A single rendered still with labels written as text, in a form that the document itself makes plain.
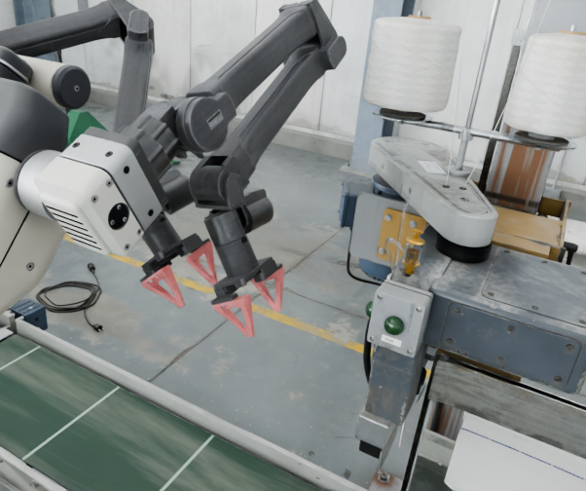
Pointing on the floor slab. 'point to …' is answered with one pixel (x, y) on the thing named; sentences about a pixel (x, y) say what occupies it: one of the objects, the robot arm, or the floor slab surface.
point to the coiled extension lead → (76, 302)
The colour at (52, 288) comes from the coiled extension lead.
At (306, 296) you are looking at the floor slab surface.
